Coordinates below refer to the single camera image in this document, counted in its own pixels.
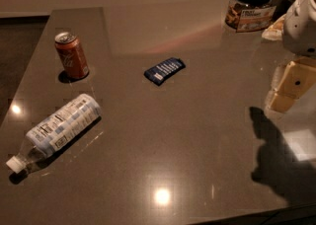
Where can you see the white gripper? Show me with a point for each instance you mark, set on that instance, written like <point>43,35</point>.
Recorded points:
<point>301,33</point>

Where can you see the red soda can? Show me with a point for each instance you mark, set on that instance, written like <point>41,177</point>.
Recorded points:
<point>72,56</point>

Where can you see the clear bottle with blue label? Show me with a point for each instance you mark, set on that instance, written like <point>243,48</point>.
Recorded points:
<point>56,131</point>

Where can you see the blue snack packet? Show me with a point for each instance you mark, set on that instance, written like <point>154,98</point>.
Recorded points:
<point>161,72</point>

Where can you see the crumpled white wrapper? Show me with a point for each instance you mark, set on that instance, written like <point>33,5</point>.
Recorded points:
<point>274,31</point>

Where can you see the glass jar with black lid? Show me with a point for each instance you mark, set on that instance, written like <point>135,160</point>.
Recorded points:
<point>249,15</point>

